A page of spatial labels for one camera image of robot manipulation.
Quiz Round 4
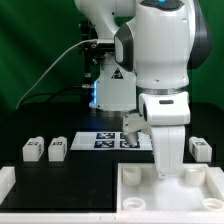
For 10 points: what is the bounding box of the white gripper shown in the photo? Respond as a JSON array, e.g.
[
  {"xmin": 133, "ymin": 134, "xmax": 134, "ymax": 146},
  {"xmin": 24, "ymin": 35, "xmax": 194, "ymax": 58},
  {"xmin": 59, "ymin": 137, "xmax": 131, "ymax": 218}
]
[{"xmin": 151, "ymin": 126, "xmax": 185, "ymax": 178}]

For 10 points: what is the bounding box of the white square tabletop part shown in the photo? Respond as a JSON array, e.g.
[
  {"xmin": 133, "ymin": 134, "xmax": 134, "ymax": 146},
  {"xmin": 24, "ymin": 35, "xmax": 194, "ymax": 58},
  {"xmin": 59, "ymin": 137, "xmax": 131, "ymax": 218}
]
[{"xmin": 117, "ymin": 163, "xmax": 224, "ymax": 212}]

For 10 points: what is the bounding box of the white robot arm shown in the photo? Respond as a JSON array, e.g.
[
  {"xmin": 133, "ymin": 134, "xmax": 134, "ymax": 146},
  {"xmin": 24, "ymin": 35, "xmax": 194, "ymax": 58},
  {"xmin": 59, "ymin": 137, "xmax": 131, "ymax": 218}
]
[{"xmin": 74, "ymin": 0, "xmax": 211, "ymax": 177}]

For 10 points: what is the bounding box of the white left obstacle block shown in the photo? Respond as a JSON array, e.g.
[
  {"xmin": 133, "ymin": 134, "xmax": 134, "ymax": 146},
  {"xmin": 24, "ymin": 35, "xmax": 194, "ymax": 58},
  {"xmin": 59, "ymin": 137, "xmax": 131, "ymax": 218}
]
[{"xmin": 0, "ymin": 167, "xmax": 16, "ymax": 205}]

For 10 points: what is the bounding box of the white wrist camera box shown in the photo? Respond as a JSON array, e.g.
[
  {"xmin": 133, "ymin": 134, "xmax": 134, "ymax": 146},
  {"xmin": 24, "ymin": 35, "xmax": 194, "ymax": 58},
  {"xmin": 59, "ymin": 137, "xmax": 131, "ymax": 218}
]
[{"xmin": 122, "ymin": 113, "xmax": 151, "ymax": 145}]

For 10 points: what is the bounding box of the white marker base plate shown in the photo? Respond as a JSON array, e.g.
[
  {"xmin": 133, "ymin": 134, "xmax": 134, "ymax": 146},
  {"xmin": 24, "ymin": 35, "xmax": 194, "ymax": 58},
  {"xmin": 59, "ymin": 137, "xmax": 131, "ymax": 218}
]
[{"xmin": 71, "ymin": 132, "xmax": 152, "ymax": 151}]

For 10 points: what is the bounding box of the black camera stand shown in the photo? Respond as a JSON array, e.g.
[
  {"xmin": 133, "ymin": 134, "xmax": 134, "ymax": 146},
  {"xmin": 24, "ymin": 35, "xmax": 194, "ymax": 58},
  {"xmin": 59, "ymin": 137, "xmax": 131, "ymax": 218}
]
[{"xmin": 78, "ymin": 20, "xmax": 114, "ymax": 102}]

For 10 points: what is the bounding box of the black cable on table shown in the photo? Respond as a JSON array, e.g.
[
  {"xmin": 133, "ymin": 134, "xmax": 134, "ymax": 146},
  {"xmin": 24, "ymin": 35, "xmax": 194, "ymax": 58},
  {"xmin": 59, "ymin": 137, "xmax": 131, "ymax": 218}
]
[{"xmin": 19, "ymin": 87, "xmax": 92, "ymax": 107}]

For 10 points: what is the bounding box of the grey camera cable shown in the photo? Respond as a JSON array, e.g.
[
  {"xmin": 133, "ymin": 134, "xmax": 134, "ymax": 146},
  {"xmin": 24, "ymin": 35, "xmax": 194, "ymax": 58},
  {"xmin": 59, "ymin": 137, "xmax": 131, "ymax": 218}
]
[{"xmin": 15, "ymin": 39, "xmax": 98, "ymax": 110}]

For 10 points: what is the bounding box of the white front table rail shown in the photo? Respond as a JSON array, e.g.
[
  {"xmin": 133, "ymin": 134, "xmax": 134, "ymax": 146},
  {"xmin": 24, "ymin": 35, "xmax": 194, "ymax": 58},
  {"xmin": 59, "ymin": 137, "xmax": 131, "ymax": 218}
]
[{"xmin": 0, "ymin": 212, "xmax": 224, "ymax": 224}]

